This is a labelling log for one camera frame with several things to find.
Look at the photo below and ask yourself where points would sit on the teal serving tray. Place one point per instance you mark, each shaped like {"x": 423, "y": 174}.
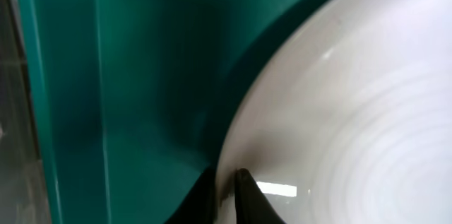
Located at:
{"x": 133, "y": 98}

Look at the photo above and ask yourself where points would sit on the large pink plate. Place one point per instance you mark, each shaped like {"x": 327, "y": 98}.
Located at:
{"x": 350, "y": 120}

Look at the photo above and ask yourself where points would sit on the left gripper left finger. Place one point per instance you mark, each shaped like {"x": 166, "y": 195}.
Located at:
{"x": 199, "y": 205}

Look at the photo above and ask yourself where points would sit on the clear plastic bin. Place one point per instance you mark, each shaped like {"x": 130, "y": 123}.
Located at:
{"x": 23, "y": 191}

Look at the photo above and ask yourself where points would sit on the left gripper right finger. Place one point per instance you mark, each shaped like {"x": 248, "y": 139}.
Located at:
{"x": 251, "y": 205}

